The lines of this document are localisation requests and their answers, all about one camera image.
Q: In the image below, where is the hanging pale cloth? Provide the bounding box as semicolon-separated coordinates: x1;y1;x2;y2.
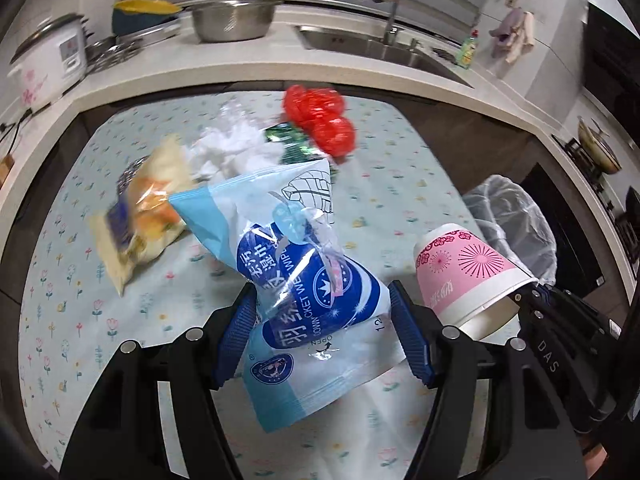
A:
489;7;536;63

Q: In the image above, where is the gas stove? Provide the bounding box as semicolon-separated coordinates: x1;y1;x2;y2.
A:
552;132;628;223

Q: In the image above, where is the trash bin with clear liner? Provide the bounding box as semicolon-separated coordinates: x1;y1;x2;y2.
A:
462;174;558;286

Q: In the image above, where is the stainless steel bowl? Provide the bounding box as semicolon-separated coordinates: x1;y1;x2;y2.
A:
187;1;278;43

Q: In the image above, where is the blue wet wipes packet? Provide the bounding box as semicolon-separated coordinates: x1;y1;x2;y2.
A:
167;159;407;433

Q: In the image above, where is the red plastic bag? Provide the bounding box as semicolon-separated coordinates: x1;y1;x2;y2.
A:
281;85;357;161

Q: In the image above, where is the blue yellow plastic basin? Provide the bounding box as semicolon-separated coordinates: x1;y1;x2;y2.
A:
111;0;183;36

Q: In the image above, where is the black range hood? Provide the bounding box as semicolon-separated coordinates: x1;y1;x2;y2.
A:
582;2;640;126

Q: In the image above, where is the green dish soap bottle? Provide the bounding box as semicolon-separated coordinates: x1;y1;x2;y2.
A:
455;29;481;70

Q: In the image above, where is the black built-in oven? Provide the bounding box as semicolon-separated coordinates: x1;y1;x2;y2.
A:
520;162;607;286

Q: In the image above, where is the white rice cooker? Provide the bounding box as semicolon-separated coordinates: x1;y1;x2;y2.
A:
7;12;91;111

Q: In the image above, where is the floral tablecloth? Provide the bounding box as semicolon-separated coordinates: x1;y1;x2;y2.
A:
19;91;501;480

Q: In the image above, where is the chrome faucet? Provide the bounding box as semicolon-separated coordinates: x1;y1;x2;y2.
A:
352;0;406;46

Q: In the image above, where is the pink paper cup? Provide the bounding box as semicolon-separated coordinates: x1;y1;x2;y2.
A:
412;222;540;342

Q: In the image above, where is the wok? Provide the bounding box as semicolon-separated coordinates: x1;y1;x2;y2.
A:
577;116;623;176

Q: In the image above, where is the steel wire rack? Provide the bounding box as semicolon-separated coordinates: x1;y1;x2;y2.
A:
90;42;144;74

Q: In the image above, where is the green foil packet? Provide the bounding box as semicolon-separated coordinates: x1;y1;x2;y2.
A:
264;122;323;166

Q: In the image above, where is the steel tray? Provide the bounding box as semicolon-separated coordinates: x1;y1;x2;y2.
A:
117;20;183;47

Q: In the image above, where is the stainless steel sink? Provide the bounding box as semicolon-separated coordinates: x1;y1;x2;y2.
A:
295;25;471;86

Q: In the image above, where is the black power cable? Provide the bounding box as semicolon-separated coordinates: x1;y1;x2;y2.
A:
0;107;36;156

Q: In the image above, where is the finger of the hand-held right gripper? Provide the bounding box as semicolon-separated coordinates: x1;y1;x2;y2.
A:
509;283;557;322

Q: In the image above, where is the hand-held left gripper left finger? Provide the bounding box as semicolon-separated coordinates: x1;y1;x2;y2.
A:
59;282;261;480

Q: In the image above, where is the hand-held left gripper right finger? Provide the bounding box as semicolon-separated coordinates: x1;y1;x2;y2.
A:
389;280;586;480

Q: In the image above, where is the small clear printed wrapper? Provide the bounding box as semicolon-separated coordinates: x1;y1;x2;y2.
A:
250;202;351;331

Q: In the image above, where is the yellow snack bag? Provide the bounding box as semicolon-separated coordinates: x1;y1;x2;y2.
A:
89;134;193;297

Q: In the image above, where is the clear plastic bag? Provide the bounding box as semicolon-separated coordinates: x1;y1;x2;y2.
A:
187;100;283;183

